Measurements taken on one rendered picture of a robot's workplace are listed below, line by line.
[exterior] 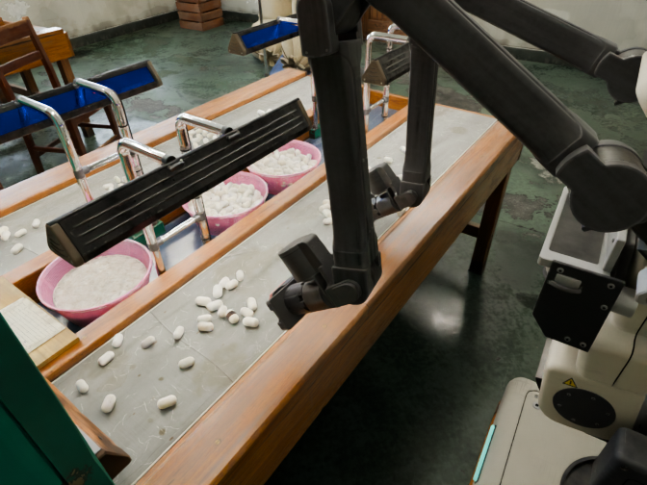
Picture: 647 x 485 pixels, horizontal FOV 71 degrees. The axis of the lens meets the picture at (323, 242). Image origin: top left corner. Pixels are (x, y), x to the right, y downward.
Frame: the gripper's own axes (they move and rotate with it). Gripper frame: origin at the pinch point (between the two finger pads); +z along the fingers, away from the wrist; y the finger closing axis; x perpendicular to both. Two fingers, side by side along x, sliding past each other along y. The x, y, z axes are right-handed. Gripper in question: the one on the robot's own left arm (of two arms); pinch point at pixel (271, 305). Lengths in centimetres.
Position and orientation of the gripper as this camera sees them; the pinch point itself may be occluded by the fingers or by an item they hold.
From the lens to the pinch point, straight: 90.5
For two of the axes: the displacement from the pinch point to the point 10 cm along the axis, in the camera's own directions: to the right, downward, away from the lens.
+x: 5.4, 8.3, 1.7
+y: -5.9, 5.1, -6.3
